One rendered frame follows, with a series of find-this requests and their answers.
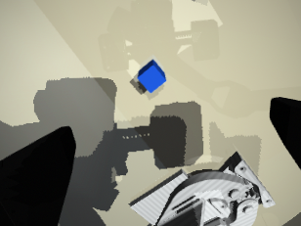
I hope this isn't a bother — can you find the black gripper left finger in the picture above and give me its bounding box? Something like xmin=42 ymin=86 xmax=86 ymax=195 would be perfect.
xmin=0 ymin=125 xmax=76 ymax=226

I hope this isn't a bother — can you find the blue cube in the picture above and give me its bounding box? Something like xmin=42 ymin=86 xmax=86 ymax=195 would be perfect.
xmin=138 ymin=60 xmax=167 ymax=93

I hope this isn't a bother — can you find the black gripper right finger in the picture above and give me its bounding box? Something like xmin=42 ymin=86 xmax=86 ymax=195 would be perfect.
xmin=269 ymin=97 xmax=301 ymax=169

